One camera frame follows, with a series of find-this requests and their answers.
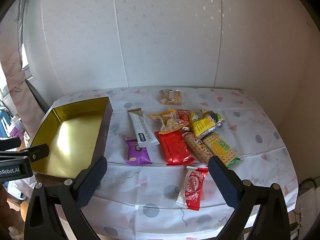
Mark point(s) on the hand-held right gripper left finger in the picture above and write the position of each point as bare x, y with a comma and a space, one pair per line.
92, 183

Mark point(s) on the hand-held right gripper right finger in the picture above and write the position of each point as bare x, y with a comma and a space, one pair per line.
223, 183

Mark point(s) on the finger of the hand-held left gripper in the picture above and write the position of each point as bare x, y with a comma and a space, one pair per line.
10, 143
35, 153

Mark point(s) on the red and white snack packet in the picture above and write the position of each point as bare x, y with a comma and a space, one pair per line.
191, 187

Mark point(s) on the yellow cracker packet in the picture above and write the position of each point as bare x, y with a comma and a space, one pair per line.
221, 148

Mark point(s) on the gold metal tin box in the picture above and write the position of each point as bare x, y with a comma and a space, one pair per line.
70, 135

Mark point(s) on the brown sesame bar packet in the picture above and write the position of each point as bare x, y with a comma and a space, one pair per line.
197, 146

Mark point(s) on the purple snack packet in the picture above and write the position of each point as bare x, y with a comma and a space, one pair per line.
137, 152

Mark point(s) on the large red snack packet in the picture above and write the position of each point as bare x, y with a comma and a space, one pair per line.
175, 147

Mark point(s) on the yellow snack packet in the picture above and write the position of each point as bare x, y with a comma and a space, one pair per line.
202, 126

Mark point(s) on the green and black snack packet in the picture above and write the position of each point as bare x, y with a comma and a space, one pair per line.
215, 117

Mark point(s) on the white stick snack packet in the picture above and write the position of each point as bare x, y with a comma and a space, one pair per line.
142, 130

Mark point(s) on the small red snack packet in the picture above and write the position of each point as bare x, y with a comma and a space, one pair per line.
184, 116

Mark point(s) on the clear orange-edged snack bag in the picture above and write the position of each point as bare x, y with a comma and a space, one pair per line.
170, 123

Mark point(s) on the purple box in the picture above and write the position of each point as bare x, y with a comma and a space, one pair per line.
17, 131

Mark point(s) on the blue object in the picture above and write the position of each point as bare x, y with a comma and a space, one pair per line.
5, 125

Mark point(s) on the white patterned tablecloth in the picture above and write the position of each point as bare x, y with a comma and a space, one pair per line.
140, 187

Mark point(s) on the black board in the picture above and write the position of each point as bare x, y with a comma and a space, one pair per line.
37, 95

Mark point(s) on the pink patterned curtain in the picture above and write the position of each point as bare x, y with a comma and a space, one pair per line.
15, 80

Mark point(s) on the white ribbed appliance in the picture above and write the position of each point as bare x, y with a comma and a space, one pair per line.
308, 207

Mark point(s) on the clear pastry packet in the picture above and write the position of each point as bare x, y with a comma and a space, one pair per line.
172, 97

